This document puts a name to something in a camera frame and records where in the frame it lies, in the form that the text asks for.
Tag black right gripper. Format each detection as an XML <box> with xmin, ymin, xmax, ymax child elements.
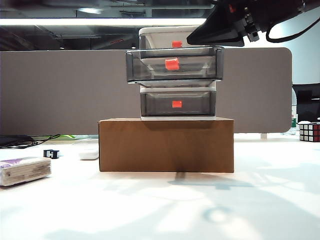
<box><xmin>186</xmin><ymin>0</ymin><xmax>272</xmax><ymax>48</ymax></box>

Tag smoky transparent drawer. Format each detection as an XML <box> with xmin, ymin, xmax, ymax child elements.
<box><xmin>140</xmin><ymin>91</ymin><xmax>216</xmax><ymax>118</ymax></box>
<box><xmin>124</xmin><ymin>46</ymin><xmax>225</xmax><ymax>85</ymax></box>

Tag napkin pack with purple print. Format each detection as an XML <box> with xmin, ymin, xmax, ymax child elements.
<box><xmin>0</xmin><ymin>156</ymin><xmax>52</xmax><ymax>187</ymax></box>

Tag long ceiling light strip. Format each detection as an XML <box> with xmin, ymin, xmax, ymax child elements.
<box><xmin>0</xmin><ymin>17</ymin><xmax>208</xmax><ymax>27</ymax></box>

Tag clear bottle with green label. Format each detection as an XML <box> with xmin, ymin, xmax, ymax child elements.
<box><xmin>291</xmin><ymin>109</ymin><xmax>300</xmax><ymax>132</ymax></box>

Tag brown cardboard box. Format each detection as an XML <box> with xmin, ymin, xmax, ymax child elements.
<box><xmin>97</xmin><ymin>116</ymin><xmax>236</xmax><ymax>173</ymax></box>

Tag black Rubik's cube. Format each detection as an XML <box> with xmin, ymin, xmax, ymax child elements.
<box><xmin>298</xmin><ymin>121</ymin><xmax>320</xmax><ymax>143</ymax></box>

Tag grey desk partition panel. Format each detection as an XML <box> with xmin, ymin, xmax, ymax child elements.
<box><xmin>0</xmin><ymin>47</ymin><xmax>293</xmax><ymax>137</ymax></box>

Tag small white plastic case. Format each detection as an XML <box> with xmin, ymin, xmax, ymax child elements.
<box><xmin>78</xmin><ymin>147</ymin><xmax>100</xmax><ymax>161</ymax></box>

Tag small black plastic clip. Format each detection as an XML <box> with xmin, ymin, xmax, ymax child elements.
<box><xmin>43</xmin><ymin>149</ymin><xmax>60</xmax><ymax>159</ymax></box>

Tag white plastic drawer cabinet frame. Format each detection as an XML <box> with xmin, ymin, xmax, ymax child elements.
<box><xmin>138</xmin><ymin>25</ymin><xmax>217</xmax><ymax>122</ymax></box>

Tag smoky drawer with angled handle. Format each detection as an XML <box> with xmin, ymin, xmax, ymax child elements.
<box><xmin>139</xmin><ymin>34</ymin><xmax>216</xmax><ymax>50</ymax></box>

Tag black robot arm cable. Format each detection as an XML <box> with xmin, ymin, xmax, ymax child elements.
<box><xmin>265</xmin><ymin>13</ymin><xmax>320</xmax><ymax>43</ymax></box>

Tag black cables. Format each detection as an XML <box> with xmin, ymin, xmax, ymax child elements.
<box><xmin>0</xmin><ymin>134</ymin><xmax>62</xmax><ymax>150</ymax></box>

